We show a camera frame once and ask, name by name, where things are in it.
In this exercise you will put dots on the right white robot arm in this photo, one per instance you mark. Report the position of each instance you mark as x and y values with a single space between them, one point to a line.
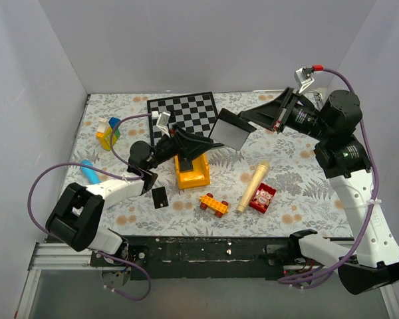
373 260

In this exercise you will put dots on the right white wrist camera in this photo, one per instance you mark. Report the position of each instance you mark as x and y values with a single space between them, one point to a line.
304 76

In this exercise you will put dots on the floral table mat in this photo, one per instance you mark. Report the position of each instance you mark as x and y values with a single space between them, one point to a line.
304 198

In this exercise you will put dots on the black leather card holder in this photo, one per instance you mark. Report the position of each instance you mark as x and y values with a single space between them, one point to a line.
231 130

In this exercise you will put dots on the black white chessboard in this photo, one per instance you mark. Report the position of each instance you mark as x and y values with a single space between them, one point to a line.
195 113

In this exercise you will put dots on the black card on table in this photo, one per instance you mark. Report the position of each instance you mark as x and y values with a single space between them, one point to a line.
160 197

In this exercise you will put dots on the aluminium frame rail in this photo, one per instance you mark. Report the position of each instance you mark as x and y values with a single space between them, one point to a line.
49 256

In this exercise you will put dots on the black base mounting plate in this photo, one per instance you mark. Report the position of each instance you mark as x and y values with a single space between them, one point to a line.
213 257

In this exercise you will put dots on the colourful stacked toy blocks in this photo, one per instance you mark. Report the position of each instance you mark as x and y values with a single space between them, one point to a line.
104 130

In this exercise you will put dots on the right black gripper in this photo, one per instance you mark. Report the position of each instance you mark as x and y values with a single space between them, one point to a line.
274 113

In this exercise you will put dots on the cream toy microphone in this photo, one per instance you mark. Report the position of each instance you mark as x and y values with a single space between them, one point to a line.
260 172

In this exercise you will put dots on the yellow plastic bin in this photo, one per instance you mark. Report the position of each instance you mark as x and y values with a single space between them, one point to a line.
199 177

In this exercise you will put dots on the orange toy car block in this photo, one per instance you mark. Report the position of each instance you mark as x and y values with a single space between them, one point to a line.
220 208

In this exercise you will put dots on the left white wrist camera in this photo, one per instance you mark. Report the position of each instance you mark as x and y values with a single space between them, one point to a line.
160 127

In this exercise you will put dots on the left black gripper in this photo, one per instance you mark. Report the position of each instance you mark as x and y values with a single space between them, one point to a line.
189 144

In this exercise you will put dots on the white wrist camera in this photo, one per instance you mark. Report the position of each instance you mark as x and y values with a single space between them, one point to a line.
304 76
160 127

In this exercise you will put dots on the red owl toy block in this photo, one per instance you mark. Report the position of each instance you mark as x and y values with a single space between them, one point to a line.
262 198

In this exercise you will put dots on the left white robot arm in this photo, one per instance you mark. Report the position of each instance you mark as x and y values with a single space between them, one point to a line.
76 216

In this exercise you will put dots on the blue toy microphone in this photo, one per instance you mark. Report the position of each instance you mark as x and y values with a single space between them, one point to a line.
89 171

